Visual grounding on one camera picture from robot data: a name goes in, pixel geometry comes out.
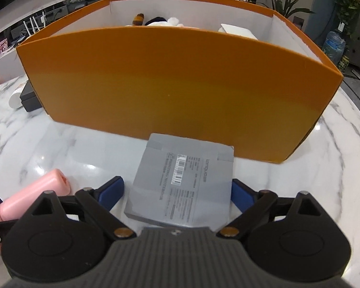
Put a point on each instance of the white long case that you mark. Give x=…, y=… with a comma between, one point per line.
x=235, y=30

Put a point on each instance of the potted green plant right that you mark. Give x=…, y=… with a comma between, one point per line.
x=287, y=8

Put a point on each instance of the white wifi router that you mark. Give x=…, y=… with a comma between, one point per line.
x=34, y=23

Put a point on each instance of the orange cardboard box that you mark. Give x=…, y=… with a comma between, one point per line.
x=263, y=97

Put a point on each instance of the white bunny plush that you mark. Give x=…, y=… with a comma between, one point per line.
x=162, y=22

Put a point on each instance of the dark grey flat box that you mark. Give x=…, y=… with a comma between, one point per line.
x=28, y=98

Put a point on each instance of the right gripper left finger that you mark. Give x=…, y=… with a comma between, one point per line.
x=97, y=203

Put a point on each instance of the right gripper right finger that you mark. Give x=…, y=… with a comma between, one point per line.
x=253, y=205

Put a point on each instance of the grey notebook box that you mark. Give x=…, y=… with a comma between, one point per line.
x=182, y=182

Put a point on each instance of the water bottle jug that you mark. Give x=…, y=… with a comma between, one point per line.
x=334, y=46

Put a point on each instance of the pink handheld fan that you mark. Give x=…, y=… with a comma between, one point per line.
x=16, y=205

